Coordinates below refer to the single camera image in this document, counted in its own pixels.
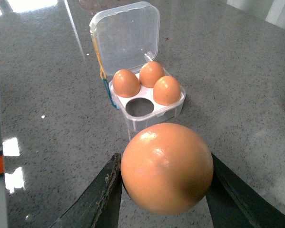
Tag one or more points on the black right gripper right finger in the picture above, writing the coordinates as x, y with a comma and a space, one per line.
234, 204

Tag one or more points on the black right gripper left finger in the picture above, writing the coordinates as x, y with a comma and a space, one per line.
99, 204

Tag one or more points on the brown top egg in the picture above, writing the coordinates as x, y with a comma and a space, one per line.
167, 169

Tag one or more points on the clear plastic egg box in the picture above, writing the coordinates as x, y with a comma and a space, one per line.
127, 37

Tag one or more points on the brown box egg left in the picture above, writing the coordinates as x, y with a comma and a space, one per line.
125, 83

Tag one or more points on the brown box egg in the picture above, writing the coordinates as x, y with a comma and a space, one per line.
125, 83
150, 73
166, 91

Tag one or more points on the brown box egg right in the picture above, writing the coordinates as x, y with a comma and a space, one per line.
166, 91

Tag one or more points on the brown box egg back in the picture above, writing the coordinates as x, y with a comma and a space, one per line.
150, 73

